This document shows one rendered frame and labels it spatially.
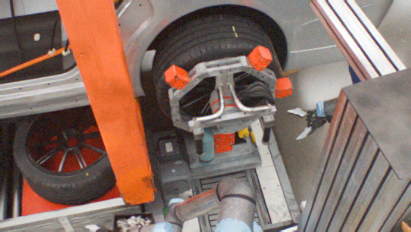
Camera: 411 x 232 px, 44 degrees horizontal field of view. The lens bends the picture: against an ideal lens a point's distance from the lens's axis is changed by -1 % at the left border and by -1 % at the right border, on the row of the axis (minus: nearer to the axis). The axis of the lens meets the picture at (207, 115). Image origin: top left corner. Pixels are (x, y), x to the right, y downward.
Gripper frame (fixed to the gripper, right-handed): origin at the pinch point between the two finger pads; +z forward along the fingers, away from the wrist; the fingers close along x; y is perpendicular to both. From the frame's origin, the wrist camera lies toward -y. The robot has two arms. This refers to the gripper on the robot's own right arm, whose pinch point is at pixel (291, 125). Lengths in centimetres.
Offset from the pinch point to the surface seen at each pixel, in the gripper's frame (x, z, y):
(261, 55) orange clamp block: -28.2, 9.7, 25.3
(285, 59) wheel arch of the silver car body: -43.5, -11.9, -13.6
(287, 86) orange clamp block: -22.2, -5.1, -2.3
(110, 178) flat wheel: -8, 97, -45
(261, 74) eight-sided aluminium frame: -24.6, 9.4, 12.7
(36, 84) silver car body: -50, 120, 3
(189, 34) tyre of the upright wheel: -50, 39, 20
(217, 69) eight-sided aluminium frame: -27.5, 30.8, 21.9
